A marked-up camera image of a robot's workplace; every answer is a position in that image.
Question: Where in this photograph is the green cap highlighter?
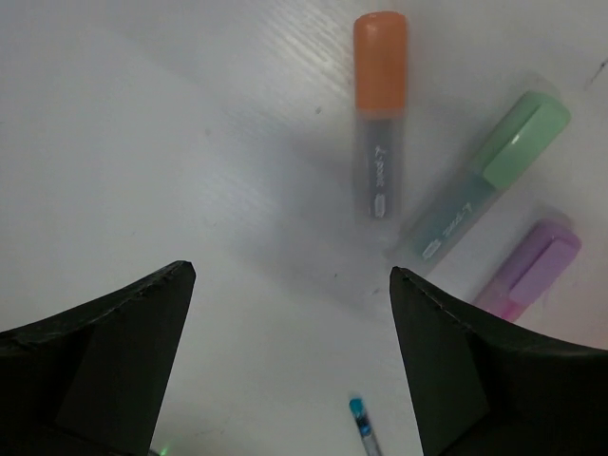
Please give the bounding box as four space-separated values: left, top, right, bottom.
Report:
389 90 571 276

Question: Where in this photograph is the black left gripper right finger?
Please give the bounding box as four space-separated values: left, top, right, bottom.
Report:
389 267 607 455

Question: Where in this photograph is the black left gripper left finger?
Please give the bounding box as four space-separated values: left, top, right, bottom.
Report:
1 260 196 455

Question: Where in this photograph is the orange cap highlighter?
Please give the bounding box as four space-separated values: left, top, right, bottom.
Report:
353 10 408 221

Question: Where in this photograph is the blue patterned pen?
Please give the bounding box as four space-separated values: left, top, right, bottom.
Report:
349 396 383 456

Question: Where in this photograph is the purple cap highlighter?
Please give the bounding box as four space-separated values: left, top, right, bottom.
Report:
472 218 581 322

